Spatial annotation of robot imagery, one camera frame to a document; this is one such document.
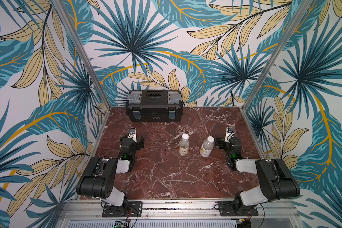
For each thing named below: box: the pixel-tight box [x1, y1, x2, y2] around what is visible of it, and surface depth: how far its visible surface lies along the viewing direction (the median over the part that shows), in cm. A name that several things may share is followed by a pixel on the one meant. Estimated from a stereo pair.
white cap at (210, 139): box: [207, 135, 215, 144], surface depth 82 cm
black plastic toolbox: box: [125, 89, 184, 123], surface depth 102 cm
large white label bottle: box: [199, 135, 215, 158], surface depth 87 cm
